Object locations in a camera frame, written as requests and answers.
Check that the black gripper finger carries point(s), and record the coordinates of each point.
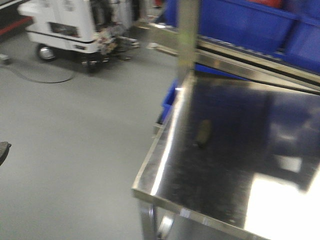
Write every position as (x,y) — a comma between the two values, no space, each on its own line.
(4,151)

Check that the grey brake pad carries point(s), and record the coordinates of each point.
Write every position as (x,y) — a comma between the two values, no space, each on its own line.
(203,133)

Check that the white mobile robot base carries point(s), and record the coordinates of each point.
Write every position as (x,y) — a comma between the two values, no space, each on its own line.
(93,29)

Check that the blue bin under table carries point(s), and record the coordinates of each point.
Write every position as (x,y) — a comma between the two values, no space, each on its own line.
(168,100)

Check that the large blue bin left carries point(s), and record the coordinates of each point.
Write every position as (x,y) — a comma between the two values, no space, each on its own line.
(245,24)

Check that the large blue bin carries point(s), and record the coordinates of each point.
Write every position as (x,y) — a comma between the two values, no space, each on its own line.
(245,24)
(301,45)

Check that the large blue bin right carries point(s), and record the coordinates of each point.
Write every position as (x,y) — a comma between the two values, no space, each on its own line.
(301,45)

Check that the steel rack frame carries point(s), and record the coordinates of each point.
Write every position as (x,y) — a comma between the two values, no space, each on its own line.
(190,49)

